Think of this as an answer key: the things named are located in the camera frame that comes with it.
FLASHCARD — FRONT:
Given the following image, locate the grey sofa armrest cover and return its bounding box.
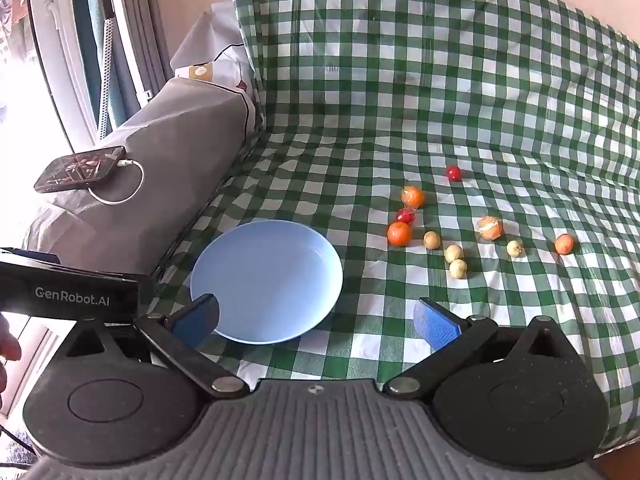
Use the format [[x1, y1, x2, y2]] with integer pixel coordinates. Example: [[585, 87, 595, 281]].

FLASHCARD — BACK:
[[22, 76, 258, 283]]

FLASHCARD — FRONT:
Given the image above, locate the light blue plate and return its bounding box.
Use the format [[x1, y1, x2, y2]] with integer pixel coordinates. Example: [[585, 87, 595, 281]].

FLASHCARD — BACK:
[[190, 220, 344, 346]]

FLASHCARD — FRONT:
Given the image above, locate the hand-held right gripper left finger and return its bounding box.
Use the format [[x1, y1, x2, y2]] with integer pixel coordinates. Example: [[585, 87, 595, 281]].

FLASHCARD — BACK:
[[52, 294, 249, 398]]

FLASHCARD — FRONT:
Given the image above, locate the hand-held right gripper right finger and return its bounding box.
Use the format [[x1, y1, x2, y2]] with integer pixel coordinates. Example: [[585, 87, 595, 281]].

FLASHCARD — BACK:
[[384, 297, 576, 401]]

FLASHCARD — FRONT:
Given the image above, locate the person's left hand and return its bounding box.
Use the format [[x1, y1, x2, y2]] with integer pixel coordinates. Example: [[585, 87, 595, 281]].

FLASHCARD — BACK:
[[0, 311, 24, 407]]

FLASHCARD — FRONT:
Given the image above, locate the white window frame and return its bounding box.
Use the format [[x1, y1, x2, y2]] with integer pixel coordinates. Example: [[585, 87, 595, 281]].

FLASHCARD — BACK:
[[25, 0, 173, 143]]

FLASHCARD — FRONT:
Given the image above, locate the thin black cable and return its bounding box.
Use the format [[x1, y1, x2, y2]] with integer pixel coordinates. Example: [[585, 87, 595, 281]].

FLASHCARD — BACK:
[[0, 424, 37, 458]]

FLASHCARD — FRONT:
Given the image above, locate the white charging cable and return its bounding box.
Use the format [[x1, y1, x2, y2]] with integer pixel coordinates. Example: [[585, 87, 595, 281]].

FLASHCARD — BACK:
[[89, 159, 146, 206]]

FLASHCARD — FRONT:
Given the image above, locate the white printed cloth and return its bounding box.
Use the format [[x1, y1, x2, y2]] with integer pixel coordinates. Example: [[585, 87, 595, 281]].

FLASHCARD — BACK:
[[170, 0, 264, 128]]

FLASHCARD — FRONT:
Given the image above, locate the black smartphone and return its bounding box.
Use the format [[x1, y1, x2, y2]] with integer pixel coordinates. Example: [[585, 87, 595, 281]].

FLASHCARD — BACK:
[[34, 146, 127, 194]]

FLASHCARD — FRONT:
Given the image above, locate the white perforated pole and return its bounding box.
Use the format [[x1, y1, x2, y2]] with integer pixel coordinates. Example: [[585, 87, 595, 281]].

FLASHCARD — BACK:
[[98, 16, 116, 141]]

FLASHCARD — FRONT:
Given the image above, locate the green checked cloth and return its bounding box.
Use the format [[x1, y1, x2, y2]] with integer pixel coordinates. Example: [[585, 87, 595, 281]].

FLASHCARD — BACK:
[[150, 0, 640, 461]]

